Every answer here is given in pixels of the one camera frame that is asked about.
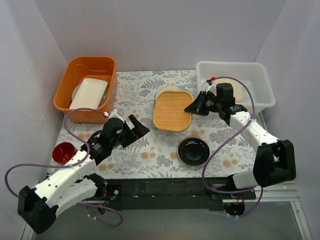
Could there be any cream and pink plate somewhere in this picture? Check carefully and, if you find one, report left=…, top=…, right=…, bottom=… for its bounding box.
left=215, top=78, right=244, bottom=103

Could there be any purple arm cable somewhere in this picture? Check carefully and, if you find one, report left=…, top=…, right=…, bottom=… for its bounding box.
left=4, top=107, right=123, bottom=227
left=201, top=76, right=264, bottom=218

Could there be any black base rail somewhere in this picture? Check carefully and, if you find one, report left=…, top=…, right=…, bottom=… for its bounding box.
left=44, top=177, right=258, bottom=212

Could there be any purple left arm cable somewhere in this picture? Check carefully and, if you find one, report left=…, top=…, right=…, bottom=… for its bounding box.
left=4, top=107, right=123, bottom=227

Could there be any orange plastic bin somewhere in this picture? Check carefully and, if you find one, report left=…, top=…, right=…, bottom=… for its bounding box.
left=54, top=56, right=118, bottom=124

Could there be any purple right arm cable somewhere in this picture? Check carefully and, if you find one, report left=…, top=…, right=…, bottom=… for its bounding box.
left=201, top=76, right=264, bottom=218

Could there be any white plastic bin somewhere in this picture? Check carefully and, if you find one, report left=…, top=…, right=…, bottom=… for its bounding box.
left=195, top=61, right=276, bottom=114

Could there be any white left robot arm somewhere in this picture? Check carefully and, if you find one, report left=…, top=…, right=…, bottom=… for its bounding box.
left=17, top=113, right=150, bottom=234

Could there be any floral table mat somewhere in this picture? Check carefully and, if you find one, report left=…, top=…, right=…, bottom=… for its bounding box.
left=47, top=69, right=281, bottom=180

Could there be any white rectangular dish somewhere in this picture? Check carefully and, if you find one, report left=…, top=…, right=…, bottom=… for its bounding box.
left=69, top=77, right=108, bottom=110

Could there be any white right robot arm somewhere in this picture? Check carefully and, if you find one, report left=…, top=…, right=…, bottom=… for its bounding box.
left=185, top=83, right=297, bottom=199

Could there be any black gold-rimmed bowl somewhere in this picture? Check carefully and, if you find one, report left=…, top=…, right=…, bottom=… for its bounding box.
left=176, top=137, right=210, bottom=166

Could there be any red lacquer cup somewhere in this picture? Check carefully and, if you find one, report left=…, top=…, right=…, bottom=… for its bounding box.
left=52, top=142, right=77, bottom=165

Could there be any cream and blue plate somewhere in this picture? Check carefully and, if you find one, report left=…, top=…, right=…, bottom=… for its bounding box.
left=155, top=85, right=194, bottom=100

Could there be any yellow woven bamboo tray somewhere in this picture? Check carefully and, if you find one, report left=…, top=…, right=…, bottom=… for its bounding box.
left=153, top=91, right=194, bottom=132

